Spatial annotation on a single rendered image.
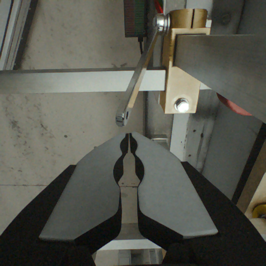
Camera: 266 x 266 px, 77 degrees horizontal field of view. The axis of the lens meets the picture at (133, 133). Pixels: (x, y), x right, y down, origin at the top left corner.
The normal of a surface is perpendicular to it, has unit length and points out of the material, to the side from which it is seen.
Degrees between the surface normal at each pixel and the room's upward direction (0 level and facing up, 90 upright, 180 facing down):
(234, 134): 90
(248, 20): 90
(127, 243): 0
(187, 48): 90
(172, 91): 0
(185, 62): 90
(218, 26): 0
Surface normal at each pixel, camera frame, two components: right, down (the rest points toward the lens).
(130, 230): -0.02, -0.87
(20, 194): 0.02, 0.50
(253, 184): -1.00, 0.03
